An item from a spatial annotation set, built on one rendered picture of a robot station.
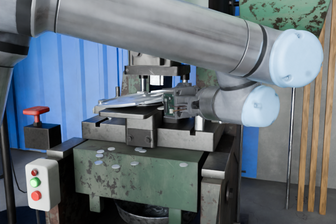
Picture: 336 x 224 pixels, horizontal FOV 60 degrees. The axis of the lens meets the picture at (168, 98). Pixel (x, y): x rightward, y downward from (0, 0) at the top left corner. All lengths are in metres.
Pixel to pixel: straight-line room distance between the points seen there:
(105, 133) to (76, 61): 1.58
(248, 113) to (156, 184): 0.42
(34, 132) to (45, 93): 1.78
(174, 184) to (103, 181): 0.22
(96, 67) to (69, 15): 2.13
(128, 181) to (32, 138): 0.33
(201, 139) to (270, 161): 1.43
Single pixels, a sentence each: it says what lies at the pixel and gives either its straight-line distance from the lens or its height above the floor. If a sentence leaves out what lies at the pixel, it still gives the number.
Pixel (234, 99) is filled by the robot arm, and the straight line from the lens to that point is 0.54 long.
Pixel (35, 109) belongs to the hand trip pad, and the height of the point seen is 0.76.
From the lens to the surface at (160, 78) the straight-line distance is 1.01.
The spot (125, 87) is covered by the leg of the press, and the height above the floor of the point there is 0.77.
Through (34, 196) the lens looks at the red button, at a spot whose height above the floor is 0.54.
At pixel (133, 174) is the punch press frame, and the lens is 0.88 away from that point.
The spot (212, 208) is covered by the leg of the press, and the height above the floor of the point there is 0.55.
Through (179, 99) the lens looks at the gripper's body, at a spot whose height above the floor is 0.83.
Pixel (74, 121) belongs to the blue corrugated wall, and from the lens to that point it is 2.64.
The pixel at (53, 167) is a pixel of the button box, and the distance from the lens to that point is 0.91.
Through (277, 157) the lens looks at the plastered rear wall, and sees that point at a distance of 2.26.
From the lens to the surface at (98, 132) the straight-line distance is 1.00.
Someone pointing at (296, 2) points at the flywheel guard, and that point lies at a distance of 0.69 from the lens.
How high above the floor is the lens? 0.95
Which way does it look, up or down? 10 degrees down
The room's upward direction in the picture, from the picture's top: straight up
